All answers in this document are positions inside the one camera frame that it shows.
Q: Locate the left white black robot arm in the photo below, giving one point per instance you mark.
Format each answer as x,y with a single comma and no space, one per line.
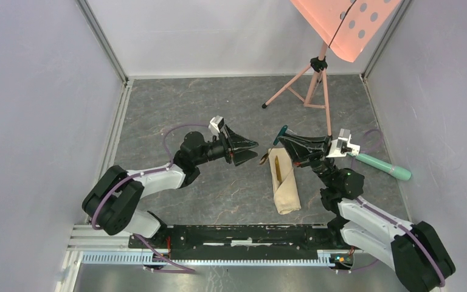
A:
112,202

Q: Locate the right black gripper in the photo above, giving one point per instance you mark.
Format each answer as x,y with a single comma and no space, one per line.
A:
308,150

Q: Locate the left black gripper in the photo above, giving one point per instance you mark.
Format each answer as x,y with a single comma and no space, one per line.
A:
236,142

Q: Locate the white slotted cable duct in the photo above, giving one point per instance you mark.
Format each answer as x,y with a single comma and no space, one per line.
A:
148,258

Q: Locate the beige cloth napkin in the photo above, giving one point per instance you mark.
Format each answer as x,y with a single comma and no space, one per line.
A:
286,197

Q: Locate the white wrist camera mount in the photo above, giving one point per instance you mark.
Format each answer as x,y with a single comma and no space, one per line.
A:
342,146
216,125

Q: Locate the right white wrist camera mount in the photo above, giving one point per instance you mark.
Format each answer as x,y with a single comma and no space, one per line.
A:
342,146

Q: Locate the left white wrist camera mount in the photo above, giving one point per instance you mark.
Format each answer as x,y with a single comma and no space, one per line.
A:
216,125

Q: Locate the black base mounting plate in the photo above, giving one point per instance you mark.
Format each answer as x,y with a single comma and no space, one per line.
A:
247,241

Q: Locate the gold spoon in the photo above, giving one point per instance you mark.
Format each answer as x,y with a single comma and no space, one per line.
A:
281,132

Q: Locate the pink music stand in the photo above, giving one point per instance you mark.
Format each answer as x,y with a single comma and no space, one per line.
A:
345,27

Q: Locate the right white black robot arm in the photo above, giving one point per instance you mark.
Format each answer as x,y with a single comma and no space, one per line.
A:
414,251

